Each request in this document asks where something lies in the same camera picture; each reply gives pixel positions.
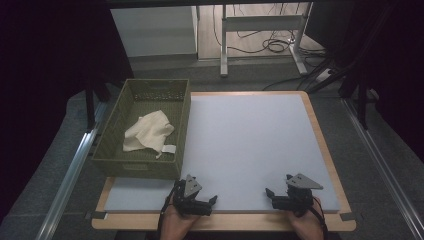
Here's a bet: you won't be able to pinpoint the white power strip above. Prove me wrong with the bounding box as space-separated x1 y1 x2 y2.
314 68 334 83

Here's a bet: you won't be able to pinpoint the black stand leg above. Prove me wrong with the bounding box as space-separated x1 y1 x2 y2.
83 79 112 132
339 66 372 131

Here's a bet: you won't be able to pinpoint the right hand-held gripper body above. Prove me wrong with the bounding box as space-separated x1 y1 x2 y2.
271 173 324 218

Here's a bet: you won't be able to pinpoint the person's left hand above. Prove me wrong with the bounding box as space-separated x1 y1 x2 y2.
159 203 201 240

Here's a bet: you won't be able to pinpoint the white foam board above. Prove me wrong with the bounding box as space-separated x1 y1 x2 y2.
104 93 341 214

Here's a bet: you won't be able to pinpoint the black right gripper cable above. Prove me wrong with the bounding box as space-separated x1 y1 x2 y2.
311 196 329 239

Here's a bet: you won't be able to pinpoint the tangled black floor cables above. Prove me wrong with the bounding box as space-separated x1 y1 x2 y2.
213 3 327 68

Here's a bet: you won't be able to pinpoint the white desk frame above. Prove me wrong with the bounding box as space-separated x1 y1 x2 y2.
219 2 309 78

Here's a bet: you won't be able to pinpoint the cream cloth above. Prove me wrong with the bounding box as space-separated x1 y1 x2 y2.
122 109 177 160

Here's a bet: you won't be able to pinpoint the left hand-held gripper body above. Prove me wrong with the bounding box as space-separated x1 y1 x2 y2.
175 174 215 217

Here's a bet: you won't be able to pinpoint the white cabinet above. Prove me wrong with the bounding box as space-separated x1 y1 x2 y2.
109 5 200 60

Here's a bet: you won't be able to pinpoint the green woven basket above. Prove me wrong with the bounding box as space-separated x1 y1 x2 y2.
91 78 192 180

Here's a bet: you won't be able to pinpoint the aluminium rail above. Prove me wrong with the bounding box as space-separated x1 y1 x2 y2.
341 98 424 240
34 101 108 240

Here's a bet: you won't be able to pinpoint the person's right hand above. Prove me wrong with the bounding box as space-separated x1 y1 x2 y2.
288 199 325 240

